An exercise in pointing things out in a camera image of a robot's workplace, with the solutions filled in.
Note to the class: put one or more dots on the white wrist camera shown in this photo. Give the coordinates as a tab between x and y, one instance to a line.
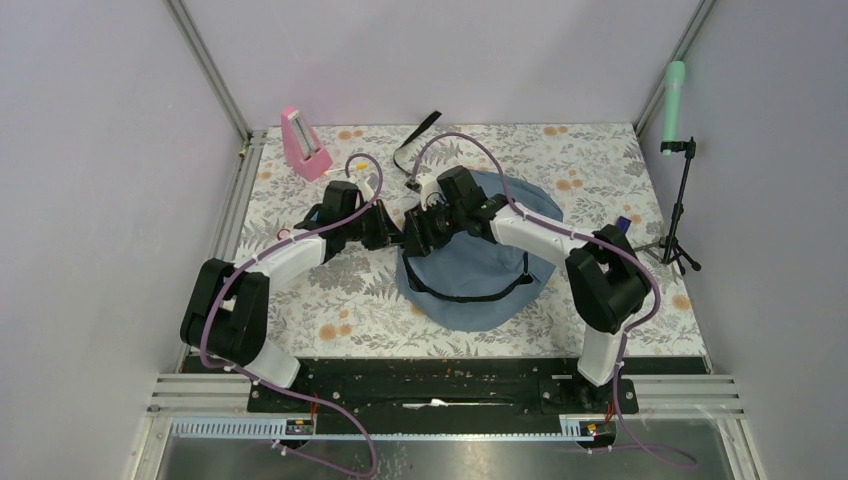
367	184
427	187

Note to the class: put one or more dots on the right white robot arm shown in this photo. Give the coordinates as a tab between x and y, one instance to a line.
607	283

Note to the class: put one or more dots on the white orange pen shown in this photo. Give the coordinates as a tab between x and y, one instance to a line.
346	170

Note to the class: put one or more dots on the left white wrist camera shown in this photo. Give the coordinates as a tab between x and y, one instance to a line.
367	184

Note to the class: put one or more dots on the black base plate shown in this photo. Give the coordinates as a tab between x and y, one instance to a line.
480	394

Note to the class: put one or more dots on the black microphone tripod stand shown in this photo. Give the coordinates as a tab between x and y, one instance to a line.
667	249

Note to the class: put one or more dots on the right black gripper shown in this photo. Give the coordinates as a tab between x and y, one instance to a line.
420	233

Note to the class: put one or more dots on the blue-grey student backpack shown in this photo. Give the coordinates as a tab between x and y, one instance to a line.
472	285

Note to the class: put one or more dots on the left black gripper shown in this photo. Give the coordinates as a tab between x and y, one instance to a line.
387	233

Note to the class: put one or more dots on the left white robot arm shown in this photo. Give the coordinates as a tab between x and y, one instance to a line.
227	313

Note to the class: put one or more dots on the small purple eraser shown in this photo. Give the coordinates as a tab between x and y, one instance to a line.
623	223

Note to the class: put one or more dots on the floral table mat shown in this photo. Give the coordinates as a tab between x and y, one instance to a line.
351	307

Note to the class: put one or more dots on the mint green microphone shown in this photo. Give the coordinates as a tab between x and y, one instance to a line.
673	83

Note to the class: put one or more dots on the pink metronome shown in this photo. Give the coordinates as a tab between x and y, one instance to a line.
304	153

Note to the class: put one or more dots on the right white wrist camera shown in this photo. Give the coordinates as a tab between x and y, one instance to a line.
427	187

